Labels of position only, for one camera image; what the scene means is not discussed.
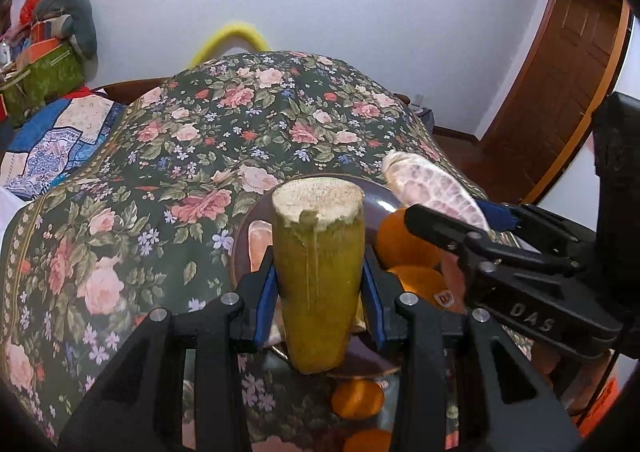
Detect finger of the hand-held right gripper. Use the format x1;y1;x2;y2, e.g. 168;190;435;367
474;200;598;275
404;203;628;362

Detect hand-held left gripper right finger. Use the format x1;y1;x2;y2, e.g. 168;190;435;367
361;249;583;452

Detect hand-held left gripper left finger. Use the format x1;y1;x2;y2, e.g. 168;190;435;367
57;252;281;452

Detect orange with sticker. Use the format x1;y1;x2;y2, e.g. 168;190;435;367
386;264;468;314
375;208;443;270

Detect large peeled pomelo segment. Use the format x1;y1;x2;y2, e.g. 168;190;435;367
381;150;491;233

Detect purple plate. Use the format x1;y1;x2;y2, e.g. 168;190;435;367
231;175;406;378

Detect small tangerine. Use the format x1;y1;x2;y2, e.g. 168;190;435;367
342;428;393;452
331;379;386;420

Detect brown wooden door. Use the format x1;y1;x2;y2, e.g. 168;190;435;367
480;0;631;203

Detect dark floral blanket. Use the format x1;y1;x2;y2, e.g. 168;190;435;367
0;51;536;452

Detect blue patchwork quilt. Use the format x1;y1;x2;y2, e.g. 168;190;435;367
0;94;131;200

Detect white sheet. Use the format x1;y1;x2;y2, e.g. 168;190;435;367
0;192;31;235

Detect yellow fuzzy hoop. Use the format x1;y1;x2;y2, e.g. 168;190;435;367
190;21;271;68

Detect green fabric bag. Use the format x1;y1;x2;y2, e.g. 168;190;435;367
0;42;86;125

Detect orange cardboard box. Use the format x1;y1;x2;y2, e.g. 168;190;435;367
17;38;63;68

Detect grey plush pillow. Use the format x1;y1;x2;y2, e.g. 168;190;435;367
34;0;98;58

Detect red plastic bag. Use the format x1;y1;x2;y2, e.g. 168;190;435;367
20;0;48;25

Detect wooden bed frame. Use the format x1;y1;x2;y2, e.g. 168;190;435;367
92;76;173;105

